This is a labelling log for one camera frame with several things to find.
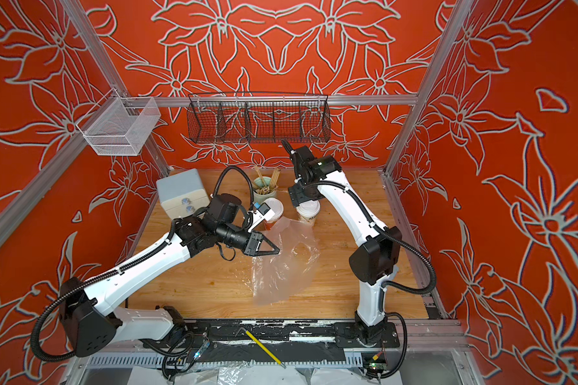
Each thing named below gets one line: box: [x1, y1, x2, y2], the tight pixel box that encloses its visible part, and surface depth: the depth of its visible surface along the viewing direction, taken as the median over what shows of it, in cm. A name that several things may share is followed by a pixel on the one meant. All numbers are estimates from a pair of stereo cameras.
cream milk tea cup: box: [296, 199, 321, 224], surface depth 86 cm
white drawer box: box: [155, 168, 211, 220], surface depth 97 cm
